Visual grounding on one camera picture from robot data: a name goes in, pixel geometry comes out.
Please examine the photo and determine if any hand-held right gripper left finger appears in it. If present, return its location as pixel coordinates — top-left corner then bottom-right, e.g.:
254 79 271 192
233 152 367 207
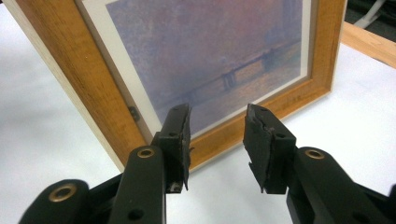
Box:
107 103 193 224

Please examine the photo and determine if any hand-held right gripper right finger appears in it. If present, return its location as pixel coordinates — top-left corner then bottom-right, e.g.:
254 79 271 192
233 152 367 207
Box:
243 104 396 224

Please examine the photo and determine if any wooden picture frame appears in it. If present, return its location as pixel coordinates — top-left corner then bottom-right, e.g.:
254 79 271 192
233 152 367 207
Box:
2 0 348 174

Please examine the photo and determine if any white cable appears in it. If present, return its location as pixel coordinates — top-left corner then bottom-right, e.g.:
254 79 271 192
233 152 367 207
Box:
352 0 389 30

